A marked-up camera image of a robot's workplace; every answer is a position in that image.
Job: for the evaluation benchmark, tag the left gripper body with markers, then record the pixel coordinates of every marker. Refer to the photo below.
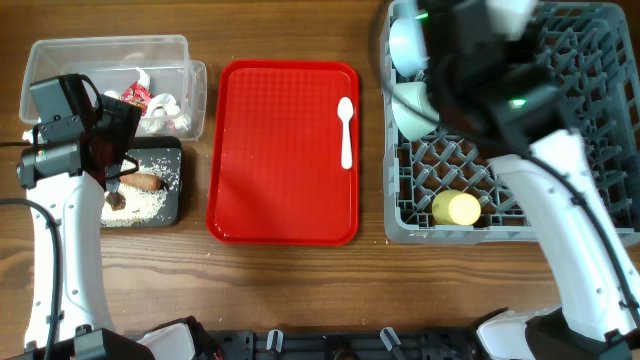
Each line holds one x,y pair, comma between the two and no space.
120,124

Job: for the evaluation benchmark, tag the brown food scrap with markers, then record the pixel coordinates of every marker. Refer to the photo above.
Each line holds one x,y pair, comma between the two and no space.
116,201

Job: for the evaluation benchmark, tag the red snack wrapper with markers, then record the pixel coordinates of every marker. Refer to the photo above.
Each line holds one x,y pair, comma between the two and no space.
137,95

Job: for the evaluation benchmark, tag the white tissue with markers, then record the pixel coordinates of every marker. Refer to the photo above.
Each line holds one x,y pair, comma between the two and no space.
163,113

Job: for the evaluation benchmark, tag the red plastic tray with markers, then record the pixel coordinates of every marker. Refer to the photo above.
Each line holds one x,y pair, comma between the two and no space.
276,174

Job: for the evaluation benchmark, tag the white plastic spoon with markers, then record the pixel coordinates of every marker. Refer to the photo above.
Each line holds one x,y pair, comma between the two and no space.
345,111

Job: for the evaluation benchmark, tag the light green bowl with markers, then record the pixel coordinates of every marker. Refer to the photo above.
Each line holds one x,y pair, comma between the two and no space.
414,115

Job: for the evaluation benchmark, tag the light blue bowl with crumbs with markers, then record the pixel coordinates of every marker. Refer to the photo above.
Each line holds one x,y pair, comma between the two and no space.
407,47

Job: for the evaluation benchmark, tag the yellow plastic cup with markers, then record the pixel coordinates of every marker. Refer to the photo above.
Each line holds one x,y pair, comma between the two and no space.
452,207

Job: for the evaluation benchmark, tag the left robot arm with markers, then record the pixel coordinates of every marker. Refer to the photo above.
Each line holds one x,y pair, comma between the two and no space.
77,149

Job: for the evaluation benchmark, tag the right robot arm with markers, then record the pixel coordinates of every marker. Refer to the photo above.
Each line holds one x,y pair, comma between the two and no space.
487,87

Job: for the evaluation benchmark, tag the grey dishwasher rack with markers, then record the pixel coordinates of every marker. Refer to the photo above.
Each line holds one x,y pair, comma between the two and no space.
587,47

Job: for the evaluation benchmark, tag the pile of white rice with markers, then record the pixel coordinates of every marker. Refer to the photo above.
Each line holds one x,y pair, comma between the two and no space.
149,209

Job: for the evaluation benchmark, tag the black plastic tray bin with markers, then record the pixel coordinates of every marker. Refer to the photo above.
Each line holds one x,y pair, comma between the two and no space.
154,146

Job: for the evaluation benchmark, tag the crumpled white paper scrap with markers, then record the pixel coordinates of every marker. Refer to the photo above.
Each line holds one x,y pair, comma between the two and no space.
144,81

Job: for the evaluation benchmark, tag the clear plastic bin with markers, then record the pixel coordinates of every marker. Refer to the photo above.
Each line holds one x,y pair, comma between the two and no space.
111,62

